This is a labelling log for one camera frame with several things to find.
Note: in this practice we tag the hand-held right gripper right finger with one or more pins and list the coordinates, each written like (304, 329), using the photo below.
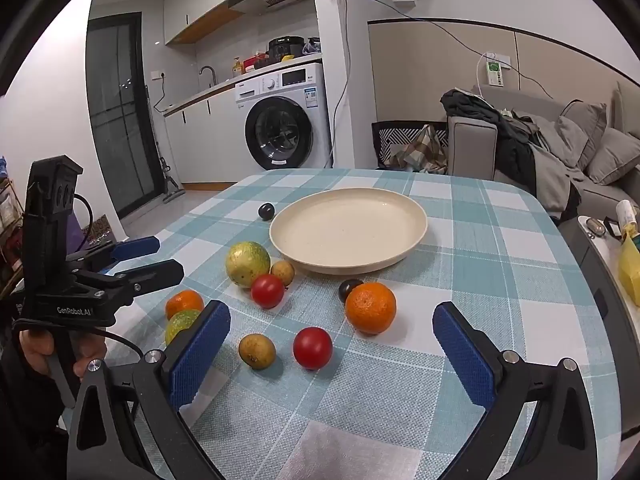
(462, 355)

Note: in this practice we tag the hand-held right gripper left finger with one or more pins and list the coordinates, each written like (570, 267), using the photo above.
(200, 355)

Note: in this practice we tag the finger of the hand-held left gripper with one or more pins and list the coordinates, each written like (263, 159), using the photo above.
(160, 272)
(135, 246)

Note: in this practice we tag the yellow-green guava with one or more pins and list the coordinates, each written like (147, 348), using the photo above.
(247, 264)
(181, 325)

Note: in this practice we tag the orange mandarin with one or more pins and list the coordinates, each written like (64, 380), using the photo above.
(370, 308)
(184, 304)

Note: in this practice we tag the small brown fruit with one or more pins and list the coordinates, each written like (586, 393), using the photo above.
(257, 351)
(283, 272)

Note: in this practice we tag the red tomato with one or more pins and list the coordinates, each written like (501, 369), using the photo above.
(267, 291)
(312, 348)

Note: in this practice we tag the dark purple plum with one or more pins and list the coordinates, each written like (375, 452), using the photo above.
(348, 290)
(266, 211)

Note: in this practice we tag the cream round plate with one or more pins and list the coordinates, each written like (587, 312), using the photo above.
(350, 230)

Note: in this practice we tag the person's left hand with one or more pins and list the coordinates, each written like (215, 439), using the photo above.
(35, 350)

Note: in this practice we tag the patterned floor mat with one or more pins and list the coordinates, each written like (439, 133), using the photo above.
(100, 230)

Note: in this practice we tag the cluttered shelf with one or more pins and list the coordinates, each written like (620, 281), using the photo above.
(10, 220)

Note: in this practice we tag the upright floor mop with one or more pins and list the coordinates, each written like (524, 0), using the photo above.
(170, 185)

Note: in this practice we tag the teal checked tablecloth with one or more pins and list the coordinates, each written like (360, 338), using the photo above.
(450, 260)

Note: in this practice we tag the black framed glass door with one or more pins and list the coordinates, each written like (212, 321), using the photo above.
(120, 110)

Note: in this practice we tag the white kitchen counter cabinet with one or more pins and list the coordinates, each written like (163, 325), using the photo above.
(210, 130)

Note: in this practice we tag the metallic oval item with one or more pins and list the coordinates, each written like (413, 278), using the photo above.
(595, 226)

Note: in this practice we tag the yellow bag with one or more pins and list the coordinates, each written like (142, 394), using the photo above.
(630, 270)

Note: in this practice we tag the kitchen faucet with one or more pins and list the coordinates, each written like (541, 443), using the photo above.
(207, 72)

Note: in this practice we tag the small black item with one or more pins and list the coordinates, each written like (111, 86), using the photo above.
(612, 227)

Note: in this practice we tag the grey garment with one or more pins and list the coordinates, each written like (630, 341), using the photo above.
(552, 175)

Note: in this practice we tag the grey sofa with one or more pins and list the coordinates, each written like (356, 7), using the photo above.
(470, 150)

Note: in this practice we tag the dark jacket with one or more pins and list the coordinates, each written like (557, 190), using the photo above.
(510, 155)

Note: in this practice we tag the yellow soap bottle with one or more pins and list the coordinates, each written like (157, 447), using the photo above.
(237, 67)

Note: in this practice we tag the plaid cloth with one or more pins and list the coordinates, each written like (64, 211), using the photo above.
(422, 152)

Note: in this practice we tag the white bottle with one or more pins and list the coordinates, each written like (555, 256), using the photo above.
(626, 215)

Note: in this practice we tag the red kitchen container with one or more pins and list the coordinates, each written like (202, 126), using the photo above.
(256, 62)

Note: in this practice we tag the white washing machine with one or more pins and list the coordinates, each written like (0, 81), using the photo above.
(300, 90)

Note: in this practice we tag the black patterned laundry basket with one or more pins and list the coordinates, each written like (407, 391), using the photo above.
(387, 135)

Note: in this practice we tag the grey pillow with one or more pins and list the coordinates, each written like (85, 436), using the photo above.
(615, 157)
(582, 130)

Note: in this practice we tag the black rice cooker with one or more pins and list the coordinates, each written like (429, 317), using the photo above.
(286, 46)

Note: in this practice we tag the white wall socket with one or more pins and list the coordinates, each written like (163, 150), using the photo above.
(156, 75)

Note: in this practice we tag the white wall cabinets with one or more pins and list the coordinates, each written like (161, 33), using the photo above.
(200, 0)

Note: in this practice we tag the green white wall device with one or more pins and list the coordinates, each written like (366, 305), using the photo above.
(494, 71)

